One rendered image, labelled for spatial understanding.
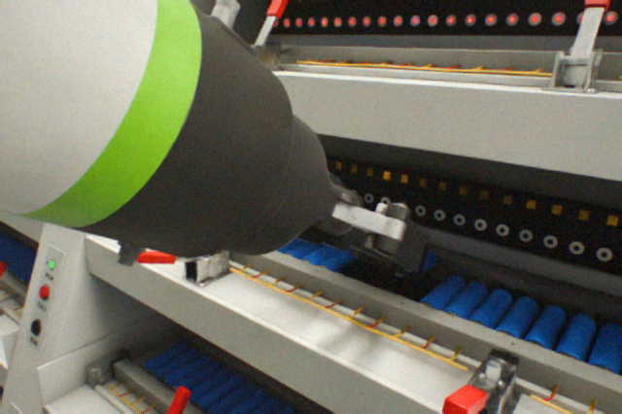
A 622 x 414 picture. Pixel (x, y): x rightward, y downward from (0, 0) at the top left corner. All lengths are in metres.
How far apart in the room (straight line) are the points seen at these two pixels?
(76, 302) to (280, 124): 0.47
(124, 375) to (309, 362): 0.32
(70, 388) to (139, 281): 0.20
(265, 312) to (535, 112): 0.25
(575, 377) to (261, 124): 0.25
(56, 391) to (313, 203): 0.49
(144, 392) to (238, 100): 0.48
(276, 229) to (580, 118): 0.19
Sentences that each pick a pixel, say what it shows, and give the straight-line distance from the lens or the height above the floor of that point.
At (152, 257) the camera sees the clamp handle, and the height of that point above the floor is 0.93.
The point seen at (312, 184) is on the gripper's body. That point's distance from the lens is 0.21.
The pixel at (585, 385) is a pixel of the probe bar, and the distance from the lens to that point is 0.34.
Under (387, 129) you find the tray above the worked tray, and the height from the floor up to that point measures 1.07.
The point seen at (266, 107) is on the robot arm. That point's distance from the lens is 0.17.
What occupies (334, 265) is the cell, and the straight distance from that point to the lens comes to 0.44.
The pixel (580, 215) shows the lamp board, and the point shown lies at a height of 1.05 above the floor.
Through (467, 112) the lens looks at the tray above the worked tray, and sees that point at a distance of 0.33.
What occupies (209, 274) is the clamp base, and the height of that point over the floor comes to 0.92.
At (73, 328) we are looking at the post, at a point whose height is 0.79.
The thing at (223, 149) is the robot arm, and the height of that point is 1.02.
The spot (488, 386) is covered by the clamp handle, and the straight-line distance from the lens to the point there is 0.30.
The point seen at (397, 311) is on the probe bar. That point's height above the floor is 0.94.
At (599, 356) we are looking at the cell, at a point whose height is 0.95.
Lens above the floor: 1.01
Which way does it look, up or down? 1 degrees down
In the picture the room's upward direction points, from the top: 14 degrees clockwise
